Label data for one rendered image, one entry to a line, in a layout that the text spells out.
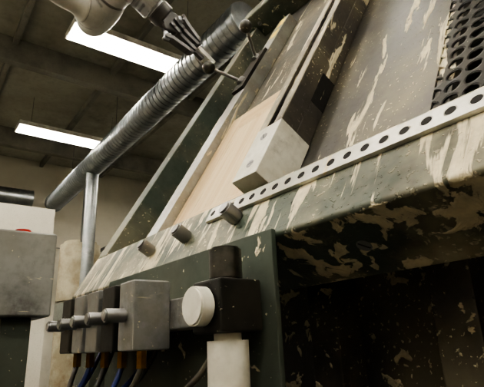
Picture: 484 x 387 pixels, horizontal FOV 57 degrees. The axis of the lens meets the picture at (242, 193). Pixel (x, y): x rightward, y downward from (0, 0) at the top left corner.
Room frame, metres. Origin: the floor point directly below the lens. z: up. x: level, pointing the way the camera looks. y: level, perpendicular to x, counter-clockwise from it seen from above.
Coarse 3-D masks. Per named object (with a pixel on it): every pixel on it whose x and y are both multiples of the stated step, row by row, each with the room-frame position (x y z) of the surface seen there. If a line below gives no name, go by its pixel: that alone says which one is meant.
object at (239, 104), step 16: (288, 16) 1.23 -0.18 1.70; (288, 32) 1.22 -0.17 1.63; (272, 48) 1.17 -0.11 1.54; (272, 64) 1.17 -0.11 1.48; (256, 80) 1.13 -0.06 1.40; (240, 96) 1.09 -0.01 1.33; (224, 112) 1.10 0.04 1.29; (240, 112) 1.09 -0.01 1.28; (224, 128) 1.05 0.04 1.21; (208, 144) 1.03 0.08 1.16; (208, 160) 1.02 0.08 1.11; (192, 176) 0.99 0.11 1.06; (176, 192) 1.00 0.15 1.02; (176, 208) 0.96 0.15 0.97; (160, 224) 0.95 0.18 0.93
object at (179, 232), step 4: (176, 224) 0.73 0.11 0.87; (180, 224) 0.73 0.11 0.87; (172, 228) 0.74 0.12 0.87; (176, 228) 0.72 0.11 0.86; (180, 228) 0.72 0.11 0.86; (184, 228) 0.73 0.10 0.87; (172, 232) 0.73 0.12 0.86; (176, 232) 0.72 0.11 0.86; (180, 232) 0.72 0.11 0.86; (184, 232) 0.73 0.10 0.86; (188, 232) 0.73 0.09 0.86; (176, 236) 0.73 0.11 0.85; (180, 236) 0.73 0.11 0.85; (184, 236) 0.73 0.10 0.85; (188, 236) 0.73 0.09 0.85; (180, 240) 0.74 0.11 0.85; (184, 240) 0.73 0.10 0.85
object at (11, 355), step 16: (0, 320) 0.95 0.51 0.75; (16, 320) 0.97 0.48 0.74; (0, 336) 0.95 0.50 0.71; (16, 336) 0.97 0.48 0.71; (0, 352) 0.95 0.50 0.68; (16, 352) 0.97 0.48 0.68; (0, 368) 0.95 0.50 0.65; (16, 368) 0.97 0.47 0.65; (0, 384) 0.96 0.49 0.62; (16, 384) 0.97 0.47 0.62
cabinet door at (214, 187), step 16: (272, 96) 0.94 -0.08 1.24; (256, 112) 0.96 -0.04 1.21; (240, 128) 0.99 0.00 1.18; (256, 128) 0.91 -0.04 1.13; (224, 144) 1.01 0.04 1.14; (240, 144) 0.93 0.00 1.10; (224, 160) 0.95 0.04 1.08; (240, 160) 0.87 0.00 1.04; (208, 176) 0.96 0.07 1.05; (224, 176) 0.89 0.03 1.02; (192, 192) 0.98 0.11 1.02; (208, 192) 0.91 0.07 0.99; (224, 192) 0.84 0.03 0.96; (240, 192) 0.77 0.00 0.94; (192, 208) 0.92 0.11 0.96; (208, 208) 0.85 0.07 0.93
